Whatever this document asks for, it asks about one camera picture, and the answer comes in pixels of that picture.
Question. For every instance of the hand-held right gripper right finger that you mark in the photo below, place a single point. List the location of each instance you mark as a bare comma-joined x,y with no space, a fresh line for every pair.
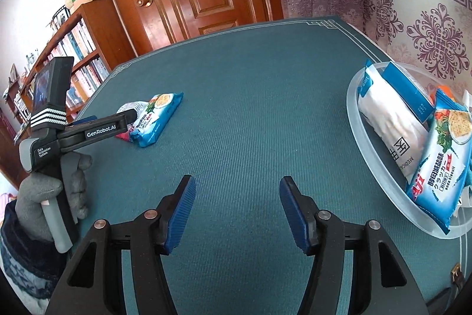
293,215

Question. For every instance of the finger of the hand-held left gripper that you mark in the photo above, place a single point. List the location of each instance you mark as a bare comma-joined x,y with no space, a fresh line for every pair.
125,117
84,120

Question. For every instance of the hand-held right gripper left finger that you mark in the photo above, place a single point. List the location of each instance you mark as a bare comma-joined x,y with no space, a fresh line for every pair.
180,215

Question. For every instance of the blue cracker packet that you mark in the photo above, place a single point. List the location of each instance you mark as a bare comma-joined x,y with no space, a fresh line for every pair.
438,167
158,115

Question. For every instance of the clear plastic bowl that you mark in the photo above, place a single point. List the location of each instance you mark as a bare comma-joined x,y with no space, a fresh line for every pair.
372,152

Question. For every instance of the blue and white box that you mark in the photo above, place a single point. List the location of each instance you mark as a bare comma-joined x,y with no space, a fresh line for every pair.
409,90

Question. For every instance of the person's left forearm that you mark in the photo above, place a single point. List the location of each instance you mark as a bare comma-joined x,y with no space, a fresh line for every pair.
25,263

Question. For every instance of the person's left hand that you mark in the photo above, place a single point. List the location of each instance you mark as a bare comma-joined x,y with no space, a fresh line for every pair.
35,197

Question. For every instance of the small pink packet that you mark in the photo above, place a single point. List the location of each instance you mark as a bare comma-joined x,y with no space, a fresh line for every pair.
123,137

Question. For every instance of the small wooden shelf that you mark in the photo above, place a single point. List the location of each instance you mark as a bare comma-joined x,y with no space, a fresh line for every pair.
16,104

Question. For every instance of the rows of books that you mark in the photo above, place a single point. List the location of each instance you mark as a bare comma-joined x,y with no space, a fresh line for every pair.
81,49

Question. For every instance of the wooden bookshelf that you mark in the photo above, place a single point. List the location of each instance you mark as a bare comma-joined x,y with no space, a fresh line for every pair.
107,31

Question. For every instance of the teal table mat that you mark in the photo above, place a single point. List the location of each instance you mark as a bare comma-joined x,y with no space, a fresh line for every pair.
239,97

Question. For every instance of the brass door knob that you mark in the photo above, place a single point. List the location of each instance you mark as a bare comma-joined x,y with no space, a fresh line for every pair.
143,0

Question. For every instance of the white face mask packet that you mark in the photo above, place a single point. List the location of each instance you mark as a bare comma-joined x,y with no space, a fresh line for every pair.
387,123

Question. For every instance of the orange and yellow block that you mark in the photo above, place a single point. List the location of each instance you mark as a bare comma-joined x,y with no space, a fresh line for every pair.
438,90

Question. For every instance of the purple patterned curtain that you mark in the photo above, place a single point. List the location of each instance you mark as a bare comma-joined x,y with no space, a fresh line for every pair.
405,5

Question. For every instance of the black and white picture frame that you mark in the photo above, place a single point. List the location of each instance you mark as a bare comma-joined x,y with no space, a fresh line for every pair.
59,18

